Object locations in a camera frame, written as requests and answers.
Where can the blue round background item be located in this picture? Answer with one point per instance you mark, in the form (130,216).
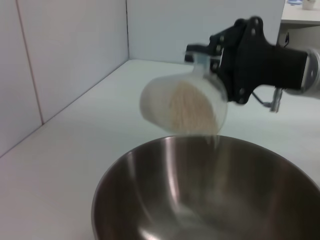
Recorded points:
(295,2)

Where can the stainless steel mixing bowl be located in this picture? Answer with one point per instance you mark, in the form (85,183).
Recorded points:
(225,200)

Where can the clear plastic measuring cup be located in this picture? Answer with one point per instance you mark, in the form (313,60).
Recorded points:
(160,100)

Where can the white background desk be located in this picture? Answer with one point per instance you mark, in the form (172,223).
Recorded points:
(302,30)

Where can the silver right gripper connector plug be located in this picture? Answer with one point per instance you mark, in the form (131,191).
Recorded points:
(275,100)

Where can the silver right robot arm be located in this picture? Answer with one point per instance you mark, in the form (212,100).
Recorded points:
(312,72)

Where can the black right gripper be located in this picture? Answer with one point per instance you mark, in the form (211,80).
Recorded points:
(262,65)

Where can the white background cup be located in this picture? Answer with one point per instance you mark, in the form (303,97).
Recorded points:
(309,3)

